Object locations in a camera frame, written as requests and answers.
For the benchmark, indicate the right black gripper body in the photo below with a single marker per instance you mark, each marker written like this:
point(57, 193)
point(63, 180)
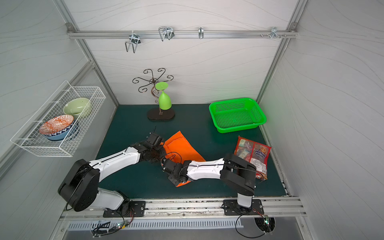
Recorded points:
point(166, 163)

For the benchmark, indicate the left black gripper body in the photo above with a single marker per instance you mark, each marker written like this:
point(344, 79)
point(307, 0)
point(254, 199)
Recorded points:
point(157, 153)

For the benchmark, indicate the orange shorts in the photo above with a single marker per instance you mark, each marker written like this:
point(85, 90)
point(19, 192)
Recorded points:
point(179, 150)

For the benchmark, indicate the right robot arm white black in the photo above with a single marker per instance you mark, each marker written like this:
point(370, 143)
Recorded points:
point(235, 172)

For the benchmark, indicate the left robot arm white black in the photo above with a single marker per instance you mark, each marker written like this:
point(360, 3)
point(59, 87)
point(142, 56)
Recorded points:
point(80, 188)

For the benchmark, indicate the dark metal scroll cup stand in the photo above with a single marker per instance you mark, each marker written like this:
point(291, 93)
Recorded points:
point(155, 114)

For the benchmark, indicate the green plastic goblet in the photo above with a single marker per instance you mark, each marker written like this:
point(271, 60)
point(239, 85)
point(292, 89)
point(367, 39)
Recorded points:
point(164, 100)

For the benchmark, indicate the green plastic basket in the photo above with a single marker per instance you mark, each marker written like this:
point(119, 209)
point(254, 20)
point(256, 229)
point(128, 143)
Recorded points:
point(236, 115)

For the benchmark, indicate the white vent grille strip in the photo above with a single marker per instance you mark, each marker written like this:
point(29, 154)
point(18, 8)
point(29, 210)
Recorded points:
point(158, 224)

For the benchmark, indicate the red snack packet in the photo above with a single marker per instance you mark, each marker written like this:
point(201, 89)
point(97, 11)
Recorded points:
point(255, 153)

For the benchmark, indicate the pale green bowl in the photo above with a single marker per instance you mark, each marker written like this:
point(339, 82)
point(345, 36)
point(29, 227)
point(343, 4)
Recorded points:
point(78, 108)

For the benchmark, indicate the blue bowl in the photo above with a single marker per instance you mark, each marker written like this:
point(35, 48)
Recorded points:
point(60, 135)

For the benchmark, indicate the orange patterned bowl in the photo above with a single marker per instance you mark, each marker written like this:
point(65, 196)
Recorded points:
point(56, 124)

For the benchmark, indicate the double metal hook left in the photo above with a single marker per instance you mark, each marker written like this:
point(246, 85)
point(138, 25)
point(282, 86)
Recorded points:
point(133, 42)

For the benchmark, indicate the double metal hook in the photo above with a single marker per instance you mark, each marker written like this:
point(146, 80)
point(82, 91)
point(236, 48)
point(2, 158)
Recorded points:
point(166, 33)
point(133, 42)

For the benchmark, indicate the double metal hook middle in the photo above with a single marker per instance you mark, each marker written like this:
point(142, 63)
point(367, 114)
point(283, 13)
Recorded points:
point(166, 33)

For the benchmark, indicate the small metal hook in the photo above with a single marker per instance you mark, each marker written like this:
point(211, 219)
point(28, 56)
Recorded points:
point(201, 32)

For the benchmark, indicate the metal hook right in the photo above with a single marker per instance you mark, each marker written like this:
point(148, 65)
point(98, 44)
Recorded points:
point(273, 34)

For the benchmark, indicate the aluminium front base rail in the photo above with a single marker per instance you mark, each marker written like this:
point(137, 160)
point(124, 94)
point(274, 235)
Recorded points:
point(211, 208)

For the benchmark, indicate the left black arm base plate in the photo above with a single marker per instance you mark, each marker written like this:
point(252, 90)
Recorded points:
point(128, 208)

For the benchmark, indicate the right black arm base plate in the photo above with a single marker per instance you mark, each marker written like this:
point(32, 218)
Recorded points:
point(231, 208)

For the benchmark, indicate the white wire wall basket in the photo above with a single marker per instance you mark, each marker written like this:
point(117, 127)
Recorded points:
point(28, 137)

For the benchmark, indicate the round floor cable port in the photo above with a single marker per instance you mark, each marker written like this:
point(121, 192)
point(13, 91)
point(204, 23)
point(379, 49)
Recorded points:
point(266, 224)

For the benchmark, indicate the aluminium top rail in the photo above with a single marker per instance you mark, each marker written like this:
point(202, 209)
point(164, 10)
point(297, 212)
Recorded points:
point(154, 35)

